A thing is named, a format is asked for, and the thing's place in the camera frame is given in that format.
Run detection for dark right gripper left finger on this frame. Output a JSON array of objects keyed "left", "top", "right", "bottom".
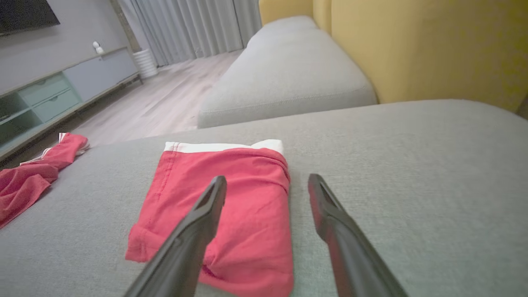
[{"left": 124, "top": 175, "right": 227, "bottom": 297}]

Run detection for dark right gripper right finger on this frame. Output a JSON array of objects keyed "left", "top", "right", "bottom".
[{"left": 307, "top": 173, "right": 409, "bottom": 297}]

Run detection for red shorts with white trim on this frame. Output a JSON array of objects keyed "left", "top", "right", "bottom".
[{"left": 125, "top": 139, "right": 295, "bottom": 297}]

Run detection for red Bulls basketball jersey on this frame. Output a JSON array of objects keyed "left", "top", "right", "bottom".
[{"left": 0, "top": 132, "right": 91, "bottom": 230}]

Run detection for large grey sofa seat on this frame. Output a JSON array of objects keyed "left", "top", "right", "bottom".
[{"left": 0, "top": 99, "right": 528, "bottom": 297}]

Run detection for white ribbed cylindrical bin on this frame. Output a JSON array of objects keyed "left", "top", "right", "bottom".
[{"left": 132, "top": 48, "right": 160, "bottom": 80}]

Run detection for pale green cabinet drawer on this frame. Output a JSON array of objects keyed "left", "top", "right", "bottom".
[
  {"left": 17, "top": 74, "right": 71, "bottom": 107},
  {"left": 32, "top": 89, "right": 83, "bottom": 123}
]

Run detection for long grey TV cabinet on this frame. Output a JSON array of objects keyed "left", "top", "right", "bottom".
[{"left": 0, "top": 46, "right": 144, "bottom": 162}]

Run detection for grey pleated curtain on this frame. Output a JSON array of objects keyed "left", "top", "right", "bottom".
[{"left": 118, "top": 0, "right": 263, "bottom": 67}]

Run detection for narrow yellow sofa backrest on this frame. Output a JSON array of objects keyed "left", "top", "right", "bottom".
[{"left": 259, "top": 0, "right": 314, "bottom": 26}]

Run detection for black wall television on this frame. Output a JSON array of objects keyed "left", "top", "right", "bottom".
[{"left": 0, "top": 0, "right": 61, "bottom": 37}]

